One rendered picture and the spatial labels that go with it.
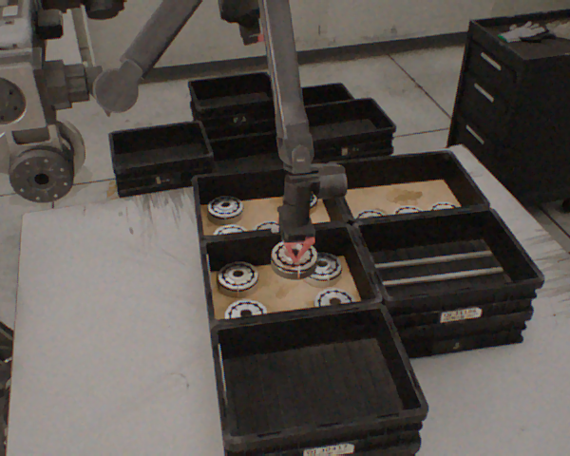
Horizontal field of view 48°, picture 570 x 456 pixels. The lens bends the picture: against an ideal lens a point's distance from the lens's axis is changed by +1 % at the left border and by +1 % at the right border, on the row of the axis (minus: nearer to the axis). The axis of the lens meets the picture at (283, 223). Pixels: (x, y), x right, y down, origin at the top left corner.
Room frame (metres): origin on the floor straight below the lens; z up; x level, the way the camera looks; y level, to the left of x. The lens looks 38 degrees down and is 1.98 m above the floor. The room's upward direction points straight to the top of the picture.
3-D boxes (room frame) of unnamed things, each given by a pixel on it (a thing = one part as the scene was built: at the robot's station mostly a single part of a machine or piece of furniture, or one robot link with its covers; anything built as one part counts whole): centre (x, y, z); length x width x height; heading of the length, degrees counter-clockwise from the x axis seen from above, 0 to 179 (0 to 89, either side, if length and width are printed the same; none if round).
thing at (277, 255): (1.09, -0.02, 1.03); 0.10 x 0.10 x 0.01
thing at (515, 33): (2.77, -1.05, 0.88); 0.25 x 0.19 x 0.03; 106
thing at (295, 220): (1.09, -0.03, 1.15); 0.10 x 0.07 x 0.07; 10
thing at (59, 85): (1.08, 0.40, 1.45); 0.09 x 0.08 x 0.12; 16
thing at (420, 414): (0.86, -0.06, 0.92); 0.40 x 0.30 x 0.02; 100
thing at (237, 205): (1.50, 0.17, 0.86); 0.10 x 0.10 x 0.01
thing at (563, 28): (2.80, -1.29, 0.88); 0.29 x 0.22 x 0.03; 106
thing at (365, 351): (0.86, -0.06, 0.87); 0.40 x 0.30 x 0.11; 100
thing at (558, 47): (2.72, -1.19, 0.45); 0.60 x 0.45 x 0.90; 106
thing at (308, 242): (1.08, -0.03, 1.08); 0.07 x 0.07 x 0.09; 10
